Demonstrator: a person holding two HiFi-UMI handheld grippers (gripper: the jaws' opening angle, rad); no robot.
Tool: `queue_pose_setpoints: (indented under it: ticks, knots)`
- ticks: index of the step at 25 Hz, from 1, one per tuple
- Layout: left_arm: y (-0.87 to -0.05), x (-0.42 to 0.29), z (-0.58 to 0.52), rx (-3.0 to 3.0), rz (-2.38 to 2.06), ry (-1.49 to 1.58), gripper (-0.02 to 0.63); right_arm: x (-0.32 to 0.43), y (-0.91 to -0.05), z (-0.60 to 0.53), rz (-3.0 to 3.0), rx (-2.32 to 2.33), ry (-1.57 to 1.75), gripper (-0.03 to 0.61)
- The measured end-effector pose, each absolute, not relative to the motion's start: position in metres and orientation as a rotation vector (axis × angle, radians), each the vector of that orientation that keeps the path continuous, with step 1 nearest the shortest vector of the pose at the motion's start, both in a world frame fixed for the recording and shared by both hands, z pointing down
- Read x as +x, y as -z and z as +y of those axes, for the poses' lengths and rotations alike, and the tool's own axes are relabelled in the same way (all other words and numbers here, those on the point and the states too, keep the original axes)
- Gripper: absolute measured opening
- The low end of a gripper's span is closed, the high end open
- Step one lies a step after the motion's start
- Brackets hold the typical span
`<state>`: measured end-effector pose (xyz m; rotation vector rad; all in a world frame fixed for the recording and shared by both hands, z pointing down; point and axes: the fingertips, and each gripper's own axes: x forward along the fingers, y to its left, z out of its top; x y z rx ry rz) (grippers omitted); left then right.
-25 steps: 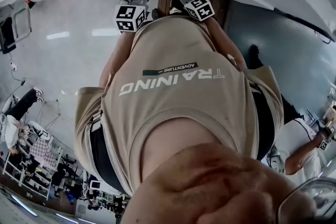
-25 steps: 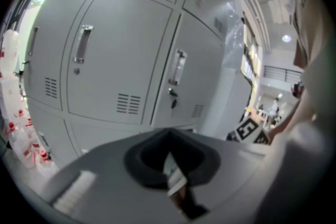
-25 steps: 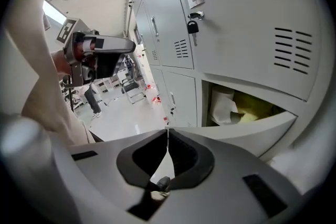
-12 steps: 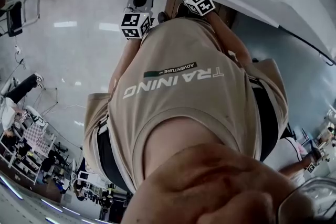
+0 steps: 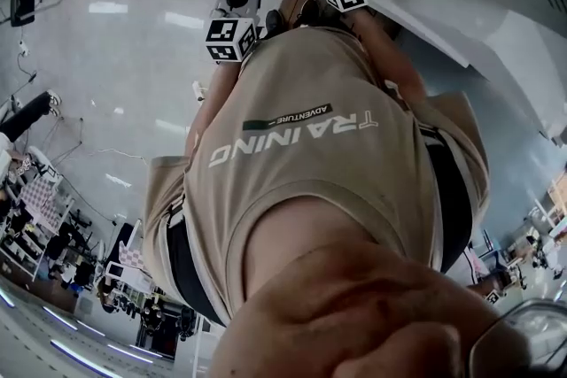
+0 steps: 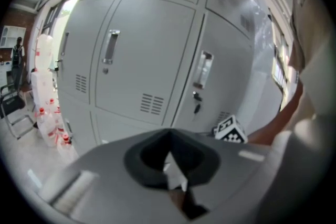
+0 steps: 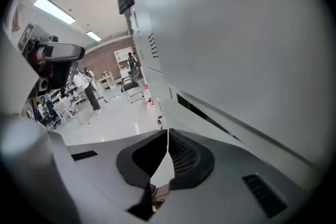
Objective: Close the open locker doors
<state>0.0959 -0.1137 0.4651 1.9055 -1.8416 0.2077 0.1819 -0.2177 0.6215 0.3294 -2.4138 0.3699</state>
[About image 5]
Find checkered calibration board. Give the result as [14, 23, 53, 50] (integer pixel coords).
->
[20, 171, 64, 232]
[115, 234, 154, 274]

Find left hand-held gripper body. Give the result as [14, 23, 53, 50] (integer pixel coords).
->
[205, 8, 260, 65]

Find person's left forearm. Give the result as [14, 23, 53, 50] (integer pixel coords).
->
[184, 60, 244, 158]

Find person's shoe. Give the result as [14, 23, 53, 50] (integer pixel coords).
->
[297, 0, 321, 27]
[264, 9, 285, 37]

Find person's right forearm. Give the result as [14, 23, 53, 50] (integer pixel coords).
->
[349, 8, 429, 112]

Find person's eyeglasses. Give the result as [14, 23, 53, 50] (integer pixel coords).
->
[468, 298, 567, 378]

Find person's face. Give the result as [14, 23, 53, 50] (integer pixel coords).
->
[210, 241, 532, 378]

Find person's right shoe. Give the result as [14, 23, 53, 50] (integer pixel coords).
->
[297, 0, 321, 27]

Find black shoulder strap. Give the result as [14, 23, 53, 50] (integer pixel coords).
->
[425, 136, 473, 275]
[166, 212, 227, 327]

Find person's left shoe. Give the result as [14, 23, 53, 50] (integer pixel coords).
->
[264, 9, 285, 37]

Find person's beige shirt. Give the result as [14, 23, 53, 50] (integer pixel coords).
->
[142, 25, 491, 327]

